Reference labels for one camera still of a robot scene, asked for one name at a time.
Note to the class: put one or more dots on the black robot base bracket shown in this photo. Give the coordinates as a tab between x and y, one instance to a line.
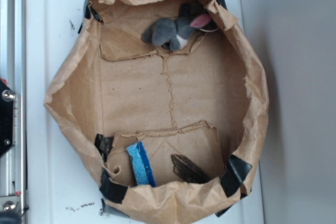
7	118

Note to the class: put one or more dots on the brown paper bag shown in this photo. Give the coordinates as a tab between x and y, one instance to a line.
207	101

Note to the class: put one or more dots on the black tape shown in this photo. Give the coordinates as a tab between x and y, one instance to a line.
104	145
111	190
235	174

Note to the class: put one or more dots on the dark brown wood piece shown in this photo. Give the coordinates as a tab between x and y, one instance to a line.
187	170

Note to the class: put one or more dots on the blue sponge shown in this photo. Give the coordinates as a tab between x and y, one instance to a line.
141	166

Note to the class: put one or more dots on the aluminum frame rail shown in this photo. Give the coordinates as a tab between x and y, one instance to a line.
14	202

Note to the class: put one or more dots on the black tape front left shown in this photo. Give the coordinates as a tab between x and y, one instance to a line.
111	190

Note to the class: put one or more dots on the black tape inner left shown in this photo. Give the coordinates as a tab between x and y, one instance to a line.
104	145

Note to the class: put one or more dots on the black tape front right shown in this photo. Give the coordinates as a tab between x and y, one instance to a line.
235	174

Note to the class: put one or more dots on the gray plush bunny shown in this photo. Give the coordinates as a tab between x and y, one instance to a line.
174	35

